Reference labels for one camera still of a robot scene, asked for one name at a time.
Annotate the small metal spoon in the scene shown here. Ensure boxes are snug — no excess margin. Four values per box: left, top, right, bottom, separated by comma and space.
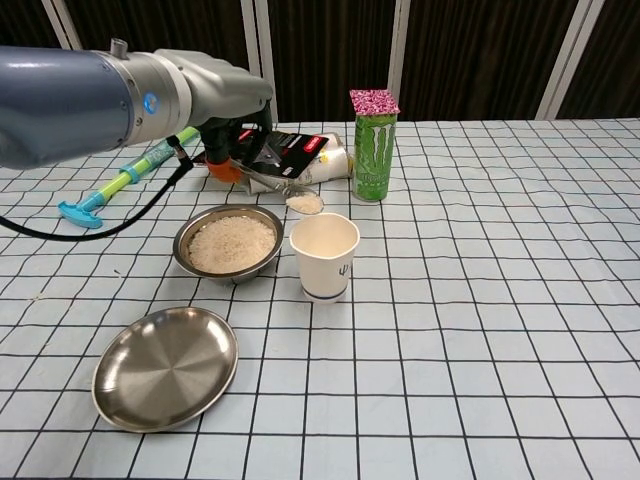
227, 157, 325, 216

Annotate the green blue water pump toy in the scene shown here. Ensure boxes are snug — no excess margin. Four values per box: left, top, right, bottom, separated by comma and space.
57, 126, 201, 230

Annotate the black glue gun box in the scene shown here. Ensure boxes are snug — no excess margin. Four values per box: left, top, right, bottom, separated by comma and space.
192, 127, 329, 180

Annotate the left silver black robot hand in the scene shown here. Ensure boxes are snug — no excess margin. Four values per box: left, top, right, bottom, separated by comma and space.
154, 48, 275, 184

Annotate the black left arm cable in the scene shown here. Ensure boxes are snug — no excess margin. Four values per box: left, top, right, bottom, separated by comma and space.
0, 134, 194, 243

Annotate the white black checked tablecloth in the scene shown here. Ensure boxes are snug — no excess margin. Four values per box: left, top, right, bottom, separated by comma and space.
0, 118, 640, 480

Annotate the steel bowl of rice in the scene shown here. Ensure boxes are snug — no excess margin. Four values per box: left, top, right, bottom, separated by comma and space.
173, 204, 286, 285

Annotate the green energy drink can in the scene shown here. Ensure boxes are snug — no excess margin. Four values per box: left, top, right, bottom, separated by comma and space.
352, 110, 399, 203

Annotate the empty steel plate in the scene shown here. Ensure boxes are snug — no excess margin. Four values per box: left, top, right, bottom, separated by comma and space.
91, 306, 240, 434

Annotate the white partition frame post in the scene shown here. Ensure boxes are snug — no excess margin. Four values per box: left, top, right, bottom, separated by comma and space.
387, 0, 412, 109
239, 0, 279, 124
537, 0, 601, 121
42, 0, 85, 51

